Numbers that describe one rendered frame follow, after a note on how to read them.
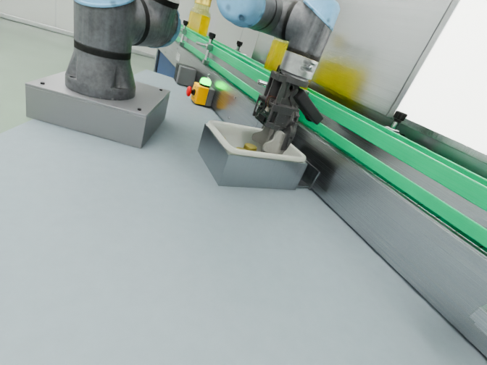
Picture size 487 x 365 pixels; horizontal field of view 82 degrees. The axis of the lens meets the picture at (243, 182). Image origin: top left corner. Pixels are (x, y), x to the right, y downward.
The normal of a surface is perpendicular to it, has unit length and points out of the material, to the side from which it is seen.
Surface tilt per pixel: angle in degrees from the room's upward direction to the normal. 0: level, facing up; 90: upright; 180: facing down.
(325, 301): 0
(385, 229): 90
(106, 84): 73
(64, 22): 90
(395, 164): 90
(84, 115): 90
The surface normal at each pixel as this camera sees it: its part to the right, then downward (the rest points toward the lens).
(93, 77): 0.17, 0.24
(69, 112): 0.03, 0.47
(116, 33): 0.66, 0.53
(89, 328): 0.31, -0.84
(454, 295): -0.87, -0.05
